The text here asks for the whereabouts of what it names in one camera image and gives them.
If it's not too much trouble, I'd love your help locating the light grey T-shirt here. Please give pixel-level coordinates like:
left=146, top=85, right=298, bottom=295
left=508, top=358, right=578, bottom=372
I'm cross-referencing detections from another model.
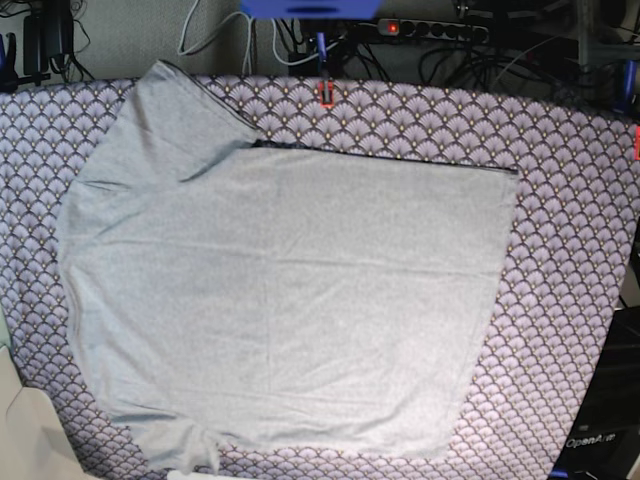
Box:
left=56, top=62, right=518, bottom=472

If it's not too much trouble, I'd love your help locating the red table clamp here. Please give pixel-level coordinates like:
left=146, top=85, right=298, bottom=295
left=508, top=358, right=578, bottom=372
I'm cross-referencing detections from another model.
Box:
left=318, top=79, right=334, bottom=108

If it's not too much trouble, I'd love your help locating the black power strip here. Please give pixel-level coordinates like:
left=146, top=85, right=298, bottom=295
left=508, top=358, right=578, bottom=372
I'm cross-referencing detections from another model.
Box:
left=375, top=18, right=490, bottom=44

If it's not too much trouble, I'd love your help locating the patterned purple tablecloth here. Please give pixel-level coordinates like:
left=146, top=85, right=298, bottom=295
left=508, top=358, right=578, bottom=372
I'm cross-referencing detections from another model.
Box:
left=1, top=76, right=639, bottom=479

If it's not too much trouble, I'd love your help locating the red edge clamp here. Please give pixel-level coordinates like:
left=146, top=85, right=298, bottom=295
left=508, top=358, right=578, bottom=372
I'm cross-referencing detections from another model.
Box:
left=634, top=125, right=640, bottom=161

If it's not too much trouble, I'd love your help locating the black power adapter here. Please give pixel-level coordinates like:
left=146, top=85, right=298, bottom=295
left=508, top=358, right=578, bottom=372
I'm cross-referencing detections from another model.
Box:
left=23, top=1, right=74, bottom=75

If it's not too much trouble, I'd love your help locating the black OpenArm box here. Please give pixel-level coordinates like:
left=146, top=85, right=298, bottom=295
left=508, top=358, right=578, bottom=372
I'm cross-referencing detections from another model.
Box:
left=549, top=307, right=639, bottom=479

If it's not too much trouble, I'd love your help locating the black left clamp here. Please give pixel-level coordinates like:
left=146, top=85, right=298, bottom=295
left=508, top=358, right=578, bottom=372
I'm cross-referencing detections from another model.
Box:
left=0, top=33, right=51, bottom=94

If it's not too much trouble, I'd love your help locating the blue right clamp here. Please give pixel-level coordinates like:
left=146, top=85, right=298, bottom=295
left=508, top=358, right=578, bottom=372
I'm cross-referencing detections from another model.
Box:
left=613, top=60, right=638, bottom=114

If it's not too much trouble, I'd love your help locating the white foam board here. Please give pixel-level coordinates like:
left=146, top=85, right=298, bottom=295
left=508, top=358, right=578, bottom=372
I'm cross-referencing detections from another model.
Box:
left=1, top=347, right=86, bottom=479

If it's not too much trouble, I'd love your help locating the blue clamp handle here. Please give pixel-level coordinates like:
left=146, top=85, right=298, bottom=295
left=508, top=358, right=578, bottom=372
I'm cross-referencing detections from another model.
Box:
left=316, top=32, right=327, bottom=69

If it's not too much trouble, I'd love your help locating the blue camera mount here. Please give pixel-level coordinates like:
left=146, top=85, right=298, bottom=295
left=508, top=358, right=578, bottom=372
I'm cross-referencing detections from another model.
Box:
left=240, top=0, right=381, bottom=20

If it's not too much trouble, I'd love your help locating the white cable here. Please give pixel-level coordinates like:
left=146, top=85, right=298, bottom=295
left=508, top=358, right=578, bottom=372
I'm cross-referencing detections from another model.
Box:
left=177, top=0, right=254, bottom=74

